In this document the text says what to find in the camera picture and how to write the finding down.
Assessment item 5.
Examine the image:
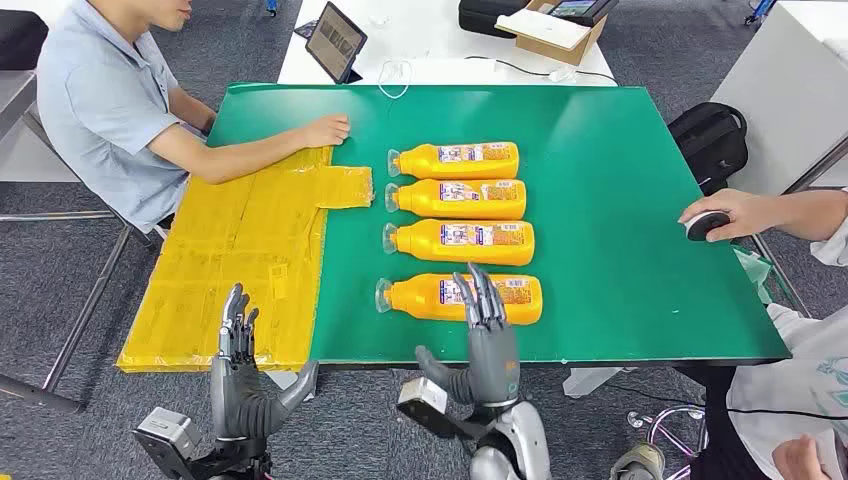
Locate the thin black cable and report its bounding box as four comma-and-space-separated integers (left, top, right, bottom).
606, 382, 848, 422

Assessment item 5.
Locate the black backpack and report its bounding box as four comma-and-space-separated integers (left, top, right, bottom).
667, 101, 749, 197

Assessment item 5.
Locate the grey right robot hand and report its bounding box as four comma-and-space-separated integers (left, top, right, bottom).
415, 262, 523, 409

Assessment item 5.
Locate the black terminal with screen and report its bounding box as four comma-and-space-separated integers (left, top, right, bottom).
544, 0, 621, 28

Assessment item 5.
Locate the yellow taped cardboard mat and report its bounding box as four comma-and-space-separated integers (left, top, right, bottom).
116, 146, 376, 374

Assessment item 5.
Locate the white table foot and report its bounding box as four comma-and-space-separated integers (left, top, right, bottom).
563, 367, 639, 399
264, 369, 319, 403

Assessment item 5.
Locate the chrome chair base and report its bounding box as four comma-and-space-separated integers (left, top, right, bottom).
625, 405, 709, 480

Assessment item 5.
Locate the white looped cable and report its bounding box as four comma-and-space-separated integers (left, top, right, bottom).
377, 58, 413, 101

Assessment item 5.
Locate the person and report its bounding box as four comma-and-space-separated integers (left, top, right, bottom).
36, 0, 352, 234
678, 188, 848, 480

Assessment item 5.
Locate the white paper sheet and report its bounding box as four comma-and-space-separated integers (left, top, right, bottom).
495, 7, 591, 51

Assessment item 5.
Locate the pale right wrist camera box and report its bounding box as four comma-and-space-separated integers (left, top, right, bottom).
396, 377, 452, 419

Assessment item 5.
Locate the black tablet on stand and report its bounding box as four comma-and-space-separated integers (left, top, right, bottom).
305, 1, 369, 85

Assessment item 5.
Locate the brown cardboard box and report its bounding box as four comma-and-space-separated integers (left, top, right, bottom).
495, 0, 609, 67

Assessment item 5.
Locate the black cushion bag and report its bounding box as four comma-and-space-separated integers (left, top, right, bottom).
0, 9, 50, 72

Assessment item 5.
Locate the orange detergent bottle clear cap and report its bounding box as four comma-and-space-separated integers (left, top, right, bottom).
387, 141, 521, 181
384, 178, 528, 222
374, 272, 545, 327
382, 218, 537, 268

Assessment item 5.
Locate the pale green plastic bag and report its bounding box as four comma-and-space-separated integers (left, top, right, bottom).
731, 245, 790, 306

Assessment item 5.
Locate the black zip case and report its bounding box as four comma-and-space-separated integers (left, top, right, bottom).
458, 0, 531, 39

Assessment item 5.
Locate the white side table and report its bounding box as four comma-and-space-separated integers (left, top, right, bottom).
710, 0, 848, 197

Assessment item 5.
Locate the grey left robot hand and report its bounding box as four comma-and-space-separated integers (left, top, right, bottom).
209, 283, 321, 442

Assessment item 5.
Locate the grey metal frame table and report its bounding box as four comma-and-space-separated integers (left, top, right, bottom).
0, 69, 160, 415

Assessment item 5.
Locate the black cable on white table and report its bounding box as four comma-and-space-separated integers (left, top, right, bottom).
463, 55, 619, 85

